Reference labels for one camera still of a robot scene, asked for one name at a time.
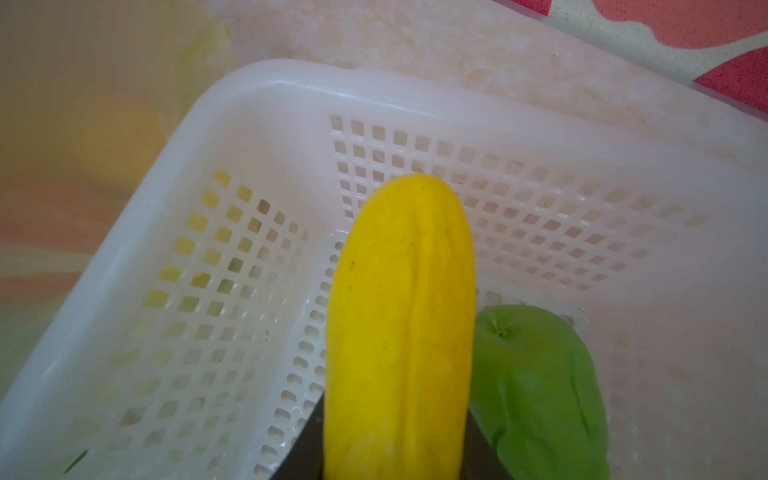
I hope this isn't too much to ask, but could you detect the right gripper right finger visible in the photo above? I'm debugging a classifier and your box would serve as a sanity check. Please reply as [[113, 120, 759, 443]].
[[461, 412, 513, 480]]

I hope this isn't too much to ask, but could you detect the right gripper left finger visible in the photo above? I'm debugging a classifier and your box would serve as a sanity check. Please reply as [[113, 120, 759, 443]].
[[271, 395, 325, 480]]

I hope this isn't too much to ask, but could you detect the green toy fruit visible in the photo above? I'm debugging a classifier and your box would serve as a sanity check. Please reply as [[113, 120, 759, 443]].
[[470, 305, 610, 479]]

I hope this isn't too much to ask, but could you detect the yellow elongated toy fruit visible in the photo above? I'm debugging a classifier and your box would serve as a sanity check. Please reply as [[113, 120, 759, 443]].
[[323, 175, 476, 479]]

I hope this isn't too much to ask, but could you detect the yellow plastic bag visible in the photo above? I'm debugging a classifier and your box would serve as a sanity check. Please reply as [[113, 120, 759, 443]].
[[1, 1, 237, 390]]

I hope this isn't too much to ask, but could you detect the white plastic basket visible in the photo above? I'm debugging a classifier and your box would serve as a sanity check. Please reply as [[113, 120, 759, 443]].
[[1, 60, 767, 479]]

